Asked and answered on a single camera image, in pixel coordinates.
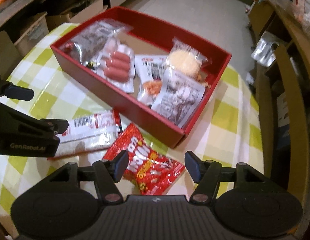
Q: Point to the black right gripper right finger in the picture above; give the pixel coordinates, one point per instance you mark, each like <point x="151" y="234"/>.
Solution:
<point x="206" y="174"/>

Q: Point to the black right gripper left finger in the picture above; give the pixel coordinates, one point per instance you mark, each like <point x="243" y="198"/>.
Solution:
<point x="107" y="174"/>

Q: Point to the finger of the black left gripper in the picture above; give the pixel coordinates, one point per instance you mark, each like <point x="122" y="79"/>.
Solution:
<point x="19" y="93"/>
<point x="52" y="127"/>

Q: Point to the red white long snack pack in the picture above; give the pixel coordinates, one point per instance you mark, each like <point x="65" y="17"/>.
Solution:
<point x="89" y="133"/>

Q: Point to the red Trolli candy bag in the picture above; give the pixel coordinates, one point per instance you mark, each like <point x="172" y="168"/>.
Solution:
<point x="152" y="172"/>

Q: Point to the silver white snack pouch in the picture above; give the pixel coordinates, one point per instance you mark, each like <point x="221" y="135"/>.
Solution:
<point x="178" y="98"/>

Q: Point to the vacuum packed sausages pack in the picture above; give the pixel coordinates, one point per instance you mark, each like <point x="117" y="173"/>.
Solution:
<point x="116" y="64"/>

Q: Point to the green white checkered tablecloth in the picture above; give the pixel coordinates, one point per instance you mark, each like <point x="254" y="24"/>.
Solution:
<point x="225" y="126"/>

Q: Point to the dark clear snack bag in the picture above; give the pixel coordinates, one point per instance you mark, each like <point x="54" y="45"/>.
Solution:
<point x="95" y="43"/>

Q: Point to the wooden chair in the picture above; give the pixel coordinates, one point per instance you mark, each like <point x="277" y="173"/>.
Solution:
<point x="283" y="95"/>

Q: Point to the white orange snack pack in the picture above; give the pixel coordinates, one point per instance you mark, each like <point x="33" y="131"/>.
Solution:
<point x="150" y="70"/>

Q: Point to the clear wrapped round pastry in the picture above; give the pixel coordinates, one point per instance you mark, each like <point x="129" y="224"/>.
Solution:
<point x="186" y="59"/>

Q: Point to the cardboard box under sideboard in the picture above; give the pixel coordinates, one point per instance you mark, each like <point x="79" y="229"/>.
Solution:
<point x="77" y="13"/>

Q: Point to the silver foil bag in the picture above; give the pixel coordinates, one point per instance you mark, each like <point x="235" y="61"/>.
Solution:
<point x="263" y="53"/>

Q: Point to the wooden side shelf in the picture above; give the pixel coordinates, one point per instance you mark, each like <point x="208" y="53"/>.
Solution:
<point x="269" y="15"/>

